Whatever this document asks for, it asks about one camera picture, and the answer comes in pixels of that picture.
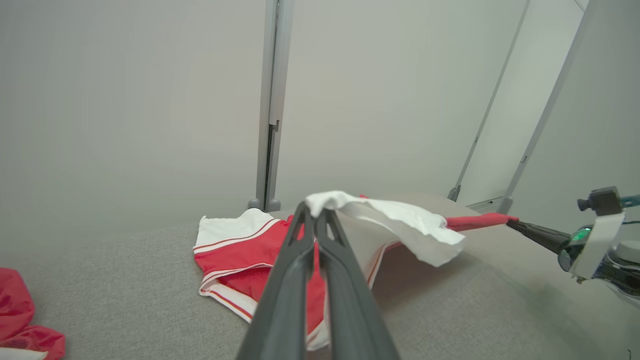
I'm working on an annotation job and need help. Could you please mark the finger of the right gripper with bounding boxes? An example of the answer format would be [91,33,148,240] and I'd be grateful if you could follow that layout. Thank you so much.
[506,218,571,254]

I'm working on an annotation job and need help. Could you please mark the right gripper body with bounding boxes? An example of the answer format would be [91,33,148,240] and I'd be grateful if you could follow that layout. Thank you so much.
[557,226,640,296]

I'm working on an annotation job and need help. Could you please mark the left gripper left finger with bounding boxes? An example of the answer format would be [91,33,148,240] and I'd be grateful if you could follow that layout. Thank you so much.
[235,201,317,360]

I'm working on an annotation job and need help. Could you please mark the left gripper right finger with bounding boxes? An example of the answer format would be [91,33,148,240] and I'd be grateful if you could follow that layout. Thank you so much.
[316,208,401,360]

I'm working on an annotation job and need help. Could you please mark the red white sleeveless jersey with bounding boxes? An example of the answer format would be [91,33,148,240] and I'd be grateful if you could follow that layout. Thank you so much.
[192,190,520,352]

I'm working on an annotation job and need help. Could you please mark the red shorts with white stripe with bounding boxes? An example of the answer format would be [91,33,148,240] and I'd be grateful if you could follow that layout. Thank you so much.
[0,267,66,360]

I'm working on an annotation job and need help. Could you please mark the right wrist camera, white bracket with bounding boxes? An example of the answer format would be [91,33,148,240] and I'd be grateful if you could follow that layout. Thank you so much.
[571,186,627,282]

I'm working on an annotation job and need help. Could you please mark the grey partition post, angled feet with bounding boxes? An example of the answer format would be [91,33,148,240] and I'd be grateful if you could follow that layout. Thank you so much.
[497,0,592,216]

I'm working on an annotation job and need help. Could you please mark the thin grey partition post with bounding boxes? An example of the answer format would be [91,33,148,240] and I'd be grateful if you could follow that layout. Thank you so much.
[447,0,532,203]

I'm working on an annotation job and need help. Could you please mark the grey partition post, rounded feet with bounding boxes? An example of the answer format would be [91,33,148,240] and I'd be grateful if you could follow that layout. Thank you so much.
[248,0,296,212]

